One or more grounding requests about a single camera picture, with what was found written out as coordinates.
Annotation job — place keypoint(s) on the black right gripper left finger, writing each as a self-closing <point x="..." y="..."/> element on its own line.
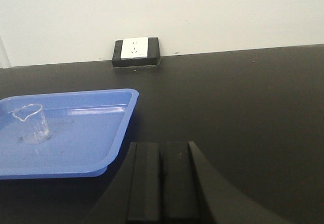
<point x="134" y="194"/>

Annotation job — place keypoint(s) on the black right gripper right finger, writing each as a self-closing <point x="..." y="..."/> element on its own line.
<point x="195" y="192"/>

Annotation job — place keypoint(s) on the clear glass beaker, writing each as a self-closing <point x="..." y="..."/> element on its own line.
<point x="33" y="125"/>

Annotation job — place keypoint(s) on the blue plastic tray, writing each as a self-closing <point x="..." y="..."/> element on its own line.
<point x="86" y="133"/>

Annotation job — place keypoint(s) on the white socket in black housing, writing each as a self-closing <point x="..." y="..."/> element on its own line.
<point x="136" y="52"/>

